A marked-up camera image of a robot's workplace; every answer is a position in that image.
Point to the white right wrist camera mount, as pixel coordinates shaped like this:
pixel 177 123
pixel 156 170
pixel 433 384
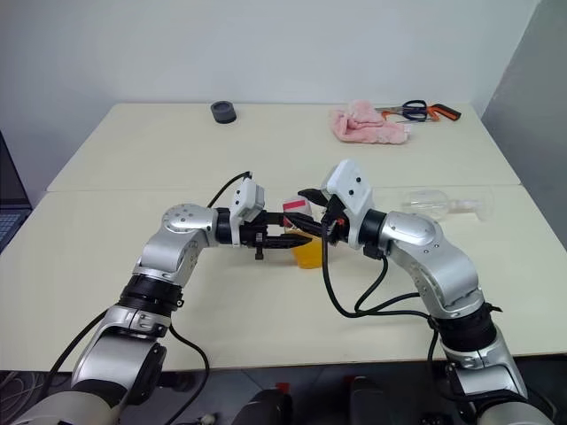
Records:
pixel 350 186

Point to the orange juice bottle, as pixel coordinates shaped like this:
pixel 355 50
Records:
pixel 308 257

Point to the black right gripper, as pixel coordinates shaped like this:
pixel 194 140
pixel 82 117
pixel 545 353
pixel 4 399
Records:
pixel 336 223

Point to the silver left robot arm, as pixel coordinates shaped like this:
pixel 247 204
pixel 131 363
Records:
pixel 164 257

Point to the dark rounded shape red top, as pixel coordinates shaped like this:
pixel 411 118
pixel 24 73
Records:
pixel 263 405

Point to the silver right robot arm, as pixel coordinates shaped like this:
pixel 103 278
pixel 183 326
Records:
pixel 434 257

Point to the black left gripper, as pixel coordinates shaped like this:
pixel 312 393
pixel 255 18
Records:
pixel 252 234

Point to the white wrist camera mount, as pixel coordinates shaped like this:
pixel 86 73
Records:
pixel 248 201
pixel 350 186

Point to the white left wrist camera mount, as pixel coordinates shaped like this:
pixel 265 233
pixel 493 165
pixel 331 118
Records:
pixel 248 201

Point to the pink towel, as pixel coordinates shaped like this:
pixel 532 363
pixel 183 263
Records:
pixel 367 126

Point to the dark grey round cap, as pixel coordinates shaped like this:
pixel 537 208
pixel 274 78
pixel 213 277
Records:
pixel 223 112

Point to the white pink bottle cap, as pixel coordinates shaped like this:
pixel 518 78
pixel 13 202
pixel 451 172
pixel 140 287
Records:
pixel 297 206

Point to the dark laptop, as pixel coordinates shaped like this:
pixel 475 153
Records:
pixel 9 190

